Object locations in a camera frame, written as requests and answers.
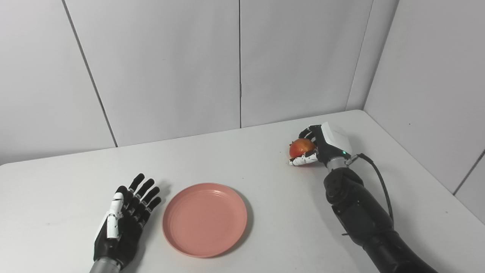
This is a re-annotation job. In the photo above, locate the pink round plate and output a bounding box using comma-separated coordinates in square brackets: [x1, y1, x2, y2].
[163, 183, 248, 258]

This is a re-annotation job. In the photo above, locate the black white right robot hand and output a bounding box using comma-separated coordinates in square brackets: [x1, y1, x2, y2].
[288, 122, 353, 168]

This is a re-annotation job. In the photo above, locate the red yellow pomegranate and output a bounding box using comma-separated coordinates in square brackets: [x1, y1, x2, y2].
[289, 138, 316, 158]

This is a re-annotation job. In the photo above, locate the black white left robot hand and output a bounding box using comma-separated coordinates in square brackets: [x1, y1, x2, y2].
[94, 173, 162, 271]

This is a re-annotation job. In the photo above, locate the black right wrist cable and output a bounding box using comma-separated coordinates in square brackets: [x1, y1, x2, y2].
[344, 153, 395, 229]

